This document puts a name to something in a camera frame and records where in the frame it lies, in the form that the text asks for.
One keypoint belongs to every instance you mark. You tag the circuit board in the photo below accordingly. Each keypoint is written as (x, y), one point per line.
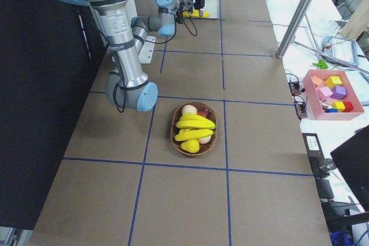
(295, 88)

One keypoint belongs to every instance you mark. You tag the brown wicker basket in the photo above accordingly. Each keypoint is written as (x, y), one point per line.
(193, 129)

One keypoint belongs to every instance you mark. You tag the orange cube block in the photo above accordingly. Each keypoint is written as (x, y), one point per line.
(317, 82)

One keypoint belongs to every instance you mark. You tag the blue teach pendant tablet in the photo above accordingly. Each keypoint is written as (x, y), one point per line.
(342, 49)

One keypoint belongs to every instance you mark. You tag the yellow cube block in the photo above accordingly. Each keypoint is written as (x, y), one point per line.
(333, 81)

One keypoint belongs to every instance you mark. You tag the red cube block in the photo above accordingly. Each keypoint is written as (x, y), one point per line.
(348, 107)

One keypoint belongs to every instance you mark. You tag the pink plastic box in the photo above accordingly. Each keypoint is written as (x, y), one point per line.
(331, 109)

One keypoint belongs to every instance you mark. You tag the pale peach fruit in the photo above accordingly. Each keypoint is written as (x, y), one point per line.
(189, 109)

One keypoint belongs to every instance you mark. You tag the yellow banana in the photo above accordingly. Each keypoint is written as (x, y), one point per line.
(195, 121)
(193, 134)
(196, 14)

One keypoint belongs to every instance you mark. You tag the white rectangular plate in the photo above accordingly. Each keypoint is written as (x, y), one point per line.
(211, 9)

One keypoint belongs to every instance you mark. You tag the green plastic clip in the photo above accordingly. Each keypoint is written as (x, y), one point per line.
(321, 64)

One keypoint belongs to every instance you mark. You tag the silver aluminium frame post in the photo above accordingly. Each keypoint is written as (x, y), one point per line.
(292, 28)

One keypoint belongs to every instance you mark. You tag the pink cube block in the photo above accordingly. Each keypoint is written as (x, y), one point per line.
(324, 93)

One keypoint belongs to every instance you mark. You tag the purple cube block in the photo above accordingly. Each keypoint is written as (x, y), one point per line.
(339, 93)

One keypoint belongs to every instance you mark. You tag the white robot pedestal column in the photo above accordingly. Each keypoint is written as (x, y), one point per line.
(146, 52)

